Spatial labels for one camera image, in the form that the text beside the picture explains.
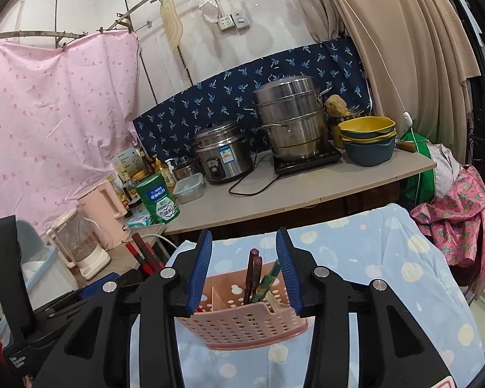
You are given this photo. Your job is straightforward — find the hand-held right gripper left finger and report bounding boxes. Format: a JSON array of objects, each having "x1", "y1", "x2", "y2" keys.
[{"x1": 34, "y1": 228, "x2": 213, "y2": 388}]

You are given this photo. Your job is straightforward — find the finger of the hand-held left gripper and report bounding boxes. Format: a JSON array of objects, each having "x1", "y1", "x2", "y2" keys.
[
  {"x1": 44, "y1": 283, "x2": 106, "y2": 320},
  {"x1": 117, "y1": 269, "x2": 159, "y2": 294}
]

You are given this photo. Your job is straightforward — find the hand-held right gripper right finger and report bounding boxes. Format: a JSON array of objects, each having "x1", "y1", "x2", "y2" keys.
[{"x1": 275, "y1": 227, "x2": 454, "y2": 388}]

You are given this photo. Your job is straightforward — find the green chopstick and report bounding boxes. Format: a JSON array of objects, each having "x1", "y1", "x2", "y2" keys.
[
  {"x1": 255, "y1": 271, "x2": 275, "y2": 303},
  {"x1": 263, "y1": 259, "x2": 283, "y2": 300}
]

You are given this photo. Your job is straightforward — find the bright red chopstick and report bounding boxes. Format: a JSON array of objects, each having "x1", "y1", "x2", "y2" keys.
[{"x1": 135, "y1": 246, "x2": 162, "y2": 273}]

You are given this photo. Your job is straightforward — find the maroon chopstick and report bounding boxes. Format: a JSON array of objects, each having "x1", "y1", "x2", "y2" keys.
[
  {"x1": 242, "y1": 248, "x2": 261, "y2": 305},
  {"x1": 248, "y1": 255, "x2": 265, "y2": 304}
]

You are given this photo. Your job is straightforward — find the dark red chopstick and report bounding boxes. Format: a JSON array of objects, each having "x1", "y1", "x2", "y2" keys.
[
  {"x1": 131, "y1": 232, "x2": 156, "y2": 275},
  {"x1": 141, "y1": 242, "x2": 165, "y2": 269}
]

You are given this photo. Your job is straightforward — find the pink perforated utensil holder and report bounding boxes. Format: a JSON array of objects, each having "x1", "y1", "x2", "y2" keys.
[{"x1": 174, "y1": 271, "x2": 312, "y2": 351}]

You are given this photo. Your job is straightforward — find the white bin with blue rim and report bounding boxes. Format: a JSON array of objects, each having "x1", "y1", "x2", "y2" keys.
[{"x1": 16, "y1": 220, "x2": 79, "y2": 304}]

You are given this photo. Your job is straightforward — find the teal tissue pack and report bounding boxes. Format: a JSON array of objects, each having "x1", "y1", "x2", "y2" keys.
[{"x1": 126, "y1": 213, "x2": 152, "y2": 229}]

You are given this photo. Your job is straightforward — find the pink electric kettle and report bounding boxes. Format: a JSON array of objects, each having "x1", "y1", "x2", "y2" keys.
[{"x1": 78, "y1": 180, "x2": 131, "y2": 250}]

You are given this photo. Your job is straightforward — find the blue printed tablecloth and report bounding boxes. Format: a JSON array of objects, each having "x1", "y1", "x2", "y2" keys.
[{"x1": 129, "y1": 203, "x2": 485, "y2": 388}]

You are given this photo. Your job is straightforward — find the green tin can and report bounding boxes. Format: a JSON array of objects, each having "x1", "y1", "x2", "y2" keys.
[{"x1": 135, "y1": 173, "x2": 181, "y2": 225}]

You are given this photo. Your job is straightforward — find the clear food container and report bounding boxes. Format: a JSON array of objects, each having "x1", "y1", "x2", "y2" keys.
[{"x1": 173, "y1": 173, "x2": 205, "y2": 205}]

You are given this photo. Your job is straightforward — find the wooden counter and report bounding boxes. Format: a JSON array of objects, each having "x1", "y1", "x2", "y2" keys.
[{"x1": 70, "y1": 145, "x2": 437, "y2": 287}]

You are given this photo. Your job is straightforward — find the small pot with glass lid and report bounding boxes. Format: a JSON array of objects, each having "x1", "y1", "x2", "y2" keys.
[{"x1": 173, "y1": 157, "x2": 200, "y2": 180}]

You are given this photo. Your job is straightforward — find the group of condiment bottles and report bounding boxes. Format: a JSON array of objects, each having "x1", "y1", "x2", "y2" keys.
[{"x1": 107, "y1": 147, "x2": 178, "y2": 215}]

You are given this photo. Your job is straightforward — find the black induction cooker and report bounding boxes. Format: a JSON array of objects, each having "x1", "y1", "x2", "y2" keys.
[{"x1": 273, "y1": 141, "x2": 343, "y2": 176}]

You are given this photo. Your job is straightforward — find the steel rice cooker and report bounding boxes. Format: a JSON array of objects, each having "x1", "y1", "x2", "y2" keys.
[{"x1": 194, "y1": 120, "x2": 254, "y2": 186}]

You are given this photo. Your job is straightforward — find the blue bowl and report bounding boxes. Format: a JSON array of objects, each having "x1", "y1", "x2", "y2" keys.
[{"x1": 343, "y1": 136, "x2": 397, "y2": 167}]

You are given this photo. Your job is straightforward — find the steel steamer pot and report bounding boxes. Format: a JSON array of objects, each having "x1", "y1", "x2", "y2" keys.
[{"x1": 244, "y1": 75, "x2": 334, "y2": 161}]

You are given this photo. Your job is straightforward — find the pink hanging cloth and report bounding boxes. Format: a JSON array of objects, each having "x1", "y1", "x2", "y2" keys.
[{"x1": 0, "y1": 32, "x2": 140, "y2": 235}]

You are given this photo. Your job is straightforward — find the green bag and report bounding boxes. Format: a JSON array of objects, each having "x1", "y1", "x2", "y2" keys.
[{"x1": 400, "y1": 129, "x2": 435, "y2": 205}]

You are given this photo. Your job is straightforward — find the yellow bowl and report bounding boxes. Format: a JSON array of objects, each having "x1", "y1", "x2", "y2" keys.
[{"x1": 339, "y1": 116, "x2": 397, "y2": 139}]

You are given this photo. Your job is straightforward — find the tan lumpy sponge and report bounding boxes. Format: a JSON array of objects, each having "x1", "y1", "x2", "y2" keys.
[{"x1": 325, "y1": 94, "x2": 350, "y2": 117}]

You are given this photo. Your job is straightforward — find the pink pineapple print garment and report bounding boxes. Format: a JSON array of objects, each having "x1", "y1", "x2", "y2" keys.
[{"x1": 410, "y1": 166, "x2": 485, "y2": 279}]

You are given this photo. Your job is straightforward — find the navy printed cloth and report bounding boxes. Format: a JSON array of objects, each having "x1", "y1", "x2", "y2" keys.
[{"x1": 133, "y1": 36, "x2": 374, "y2": 162}]

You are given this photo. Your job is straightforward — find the beige hanging paddle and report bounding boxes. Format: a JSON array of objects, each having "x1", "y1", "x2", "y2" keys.
[{"x1": 159, "y1": 0, "x2": 184, "y2": 49}]

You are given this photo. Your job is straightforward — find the beige curtain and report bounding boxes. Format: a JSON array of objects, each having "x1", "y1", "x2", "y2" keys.
[{"x1": 315, "y1": 0, "x2": 481, "y2": 162}]

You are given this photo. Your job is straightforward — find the hanging dark clothes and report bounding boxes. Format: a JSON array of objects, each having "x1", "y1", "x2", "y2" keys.
[{"x1": 428, "y1": 0, "x2": 485, "y2": 90}]

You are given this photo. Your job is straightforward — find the white power cable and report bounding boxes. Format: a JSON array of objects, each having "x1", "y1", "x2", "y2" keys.
[{"x1": 139, "y1": 232, "x2": 178, "y2": 257}]

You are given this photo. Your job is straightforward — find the black power cable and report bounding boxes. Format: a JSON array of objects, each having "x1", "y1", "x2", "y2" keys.
[{"x1": 228, "y1": 149, "x2": 275, "y2": 197}]

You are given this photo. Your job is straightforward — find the white cord with switch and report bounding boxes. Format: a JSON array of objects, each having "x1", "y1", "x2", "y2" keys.
[{"x1": 321, "y1": 0, "x2": 425, "y2": 211}]

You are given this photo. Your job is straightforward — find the wall switch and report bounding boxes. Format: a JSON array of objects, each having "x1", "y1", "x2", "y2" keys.
[{"x1": 231, "y1": 11, "x2": 251, "y2": 30}]

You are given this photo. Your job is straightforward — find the metal hanging rail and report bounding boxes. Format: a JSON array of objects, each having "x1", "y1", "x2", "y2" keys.
[{"x1": 0, "y1": 0, "x2": 211, "y2": 49}]

